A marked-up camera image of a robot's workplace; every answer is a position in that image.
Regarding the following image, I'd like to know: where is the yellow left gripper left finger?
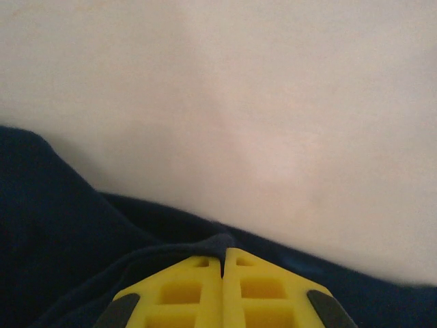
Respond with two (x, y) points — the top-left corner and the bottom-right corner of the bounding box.
(94, 254), (225, 328)

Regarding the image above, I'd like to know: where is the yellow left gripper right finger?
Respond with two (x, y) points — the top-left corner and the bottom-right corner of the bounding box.
(221, 247), (358, 328)

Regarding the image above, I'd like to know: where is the navy blue t-shirt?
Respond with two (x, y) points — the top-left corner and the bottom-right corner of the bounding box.
(0, 125), (437, 328)

